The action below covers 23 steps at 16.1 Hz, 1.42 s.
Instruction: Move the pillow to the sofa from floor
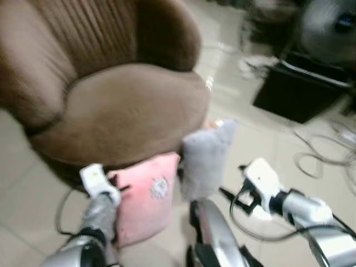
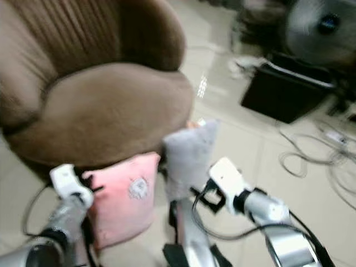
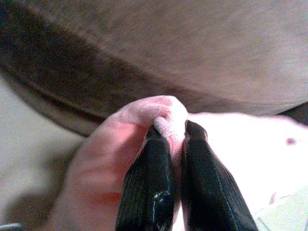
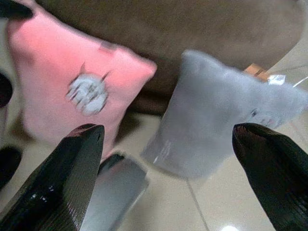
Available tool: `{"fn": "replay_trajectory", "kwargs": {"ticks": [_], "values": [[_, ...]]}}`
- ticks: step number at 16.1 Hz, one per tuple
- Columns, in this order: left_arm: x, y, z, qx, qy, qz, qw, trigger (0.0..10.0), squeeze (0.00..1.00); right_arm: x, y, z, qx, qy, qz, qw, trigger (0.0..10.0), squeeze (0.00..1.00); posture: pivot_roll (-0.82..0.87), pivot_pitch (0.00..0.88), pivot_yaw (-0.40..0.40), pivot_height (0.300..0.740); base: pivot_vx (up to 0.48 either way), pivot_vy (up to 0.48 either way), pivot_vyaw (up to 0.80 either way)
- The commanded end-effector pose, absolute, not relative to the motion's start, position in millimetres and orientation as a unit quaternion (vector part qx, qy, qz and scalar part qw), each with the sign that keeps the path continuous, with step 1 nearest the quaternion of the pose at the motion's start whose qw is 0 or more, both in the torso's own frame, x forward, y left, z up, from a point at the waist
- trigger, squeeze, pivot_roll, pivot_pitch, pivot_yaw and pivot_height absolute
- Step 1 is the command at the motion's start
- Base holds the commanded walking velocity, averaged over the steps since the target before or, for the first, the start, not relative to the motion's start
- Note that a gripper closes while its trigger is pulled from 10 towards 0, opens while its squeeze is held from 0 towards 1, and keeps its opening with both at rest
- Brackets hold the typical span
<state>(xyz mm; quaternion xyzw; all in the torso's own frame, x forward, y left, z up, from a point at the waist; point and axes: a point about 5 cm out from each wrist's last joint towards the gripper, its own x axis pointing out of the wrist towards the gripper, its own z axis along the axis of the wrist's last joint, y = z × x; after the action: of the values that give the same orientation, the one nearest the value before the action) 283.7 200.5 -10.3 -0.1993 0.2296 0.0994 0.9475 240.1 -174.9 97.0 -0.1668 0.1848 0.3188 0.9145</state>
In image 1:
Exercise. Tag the pink square pillow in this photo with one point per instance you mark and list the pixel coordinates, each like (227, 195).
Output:
(139, 214)

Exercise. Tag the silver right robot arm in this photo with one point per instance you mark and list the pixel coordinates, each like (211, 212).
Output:
(305, 209)

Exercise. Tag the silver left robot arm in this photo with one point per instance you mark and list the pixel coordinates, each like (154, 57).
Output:
(97, 221)

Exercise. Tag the grey plush pillow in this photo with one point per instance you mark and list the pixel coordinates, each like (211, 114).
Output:
(203, 160)

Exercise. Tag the brown fabric sofa chair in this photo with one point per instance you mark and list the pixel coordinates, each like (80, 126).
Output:
(122, 111)

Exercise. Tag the grey round floor fan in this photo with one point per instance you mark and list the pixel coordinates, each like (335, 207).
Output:
(328, 34)

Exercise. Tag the silver black robot leg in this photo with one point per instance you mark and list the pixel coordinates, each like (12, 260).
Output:
(214, 233)

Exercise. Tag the black box case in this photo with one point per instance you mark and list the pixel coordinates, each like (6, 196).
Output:
(295, 92)

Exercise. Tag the white crumpled item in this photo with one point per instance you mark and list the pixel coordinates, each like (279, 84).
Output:
(253, 64)

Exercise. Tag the dark blurred bundle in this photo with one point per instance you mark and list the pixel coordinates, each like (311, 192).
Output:
(272, 25)

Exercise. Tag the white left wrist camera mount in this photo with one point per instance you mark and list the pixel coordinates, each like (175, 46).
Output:
(94, 178)

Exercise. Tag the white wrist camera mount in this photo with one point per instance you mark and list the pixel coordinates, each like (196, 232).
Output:
(94, 178)
(261, 178)

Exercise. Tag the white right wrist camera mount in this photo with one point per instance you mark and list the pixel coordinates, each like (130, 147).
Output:
(261, 178)

